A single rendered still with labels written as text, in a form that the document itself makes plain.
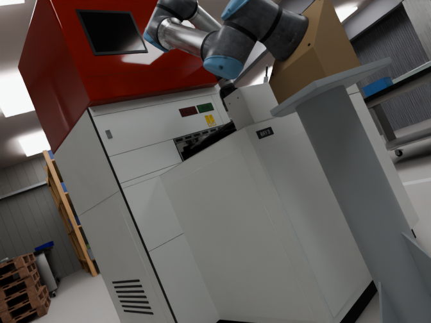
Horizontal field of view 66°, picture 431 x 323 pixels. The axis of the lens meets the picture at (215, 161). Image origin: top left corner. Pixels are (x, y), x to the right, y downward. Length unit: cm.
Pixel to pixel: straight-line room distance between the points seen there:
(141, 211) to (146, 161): 24
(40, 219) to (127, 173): 782
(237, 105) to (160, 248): 74
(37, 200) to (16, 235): 93
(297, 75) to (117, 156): 89
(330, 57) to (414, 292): 70
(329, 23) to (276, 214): 62
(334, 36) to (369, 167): 39
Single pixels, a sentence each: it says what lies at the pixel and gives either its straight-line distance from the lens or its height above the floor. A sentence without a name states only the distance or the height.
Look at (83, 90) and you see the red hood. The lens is 162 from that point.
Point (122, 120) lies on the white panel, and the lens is 164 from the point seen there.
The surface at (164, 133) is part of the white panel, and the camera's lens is 172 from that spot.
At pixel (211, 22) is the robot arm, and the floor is 132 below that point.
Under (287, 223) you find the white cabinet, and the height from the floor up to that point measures 46.
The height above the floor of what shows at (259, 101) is 89.
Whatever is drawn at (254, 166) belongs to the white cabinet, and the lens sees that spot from 115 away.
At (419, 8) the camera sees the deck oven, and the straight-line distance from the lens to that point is 609.
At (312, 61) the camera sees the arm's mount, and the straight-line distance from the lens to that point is 100.
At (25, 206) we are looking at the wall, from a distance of 938.
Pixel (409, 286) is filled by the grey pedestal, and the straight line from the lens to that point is 114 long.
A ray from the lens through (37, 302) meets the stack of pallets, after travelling 497.
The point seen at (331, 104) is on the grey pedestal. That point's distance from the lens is 103.
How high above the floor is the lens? 69
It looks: 3 degrees up
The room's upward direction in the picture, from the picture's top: 23 degrees counter-clockwise
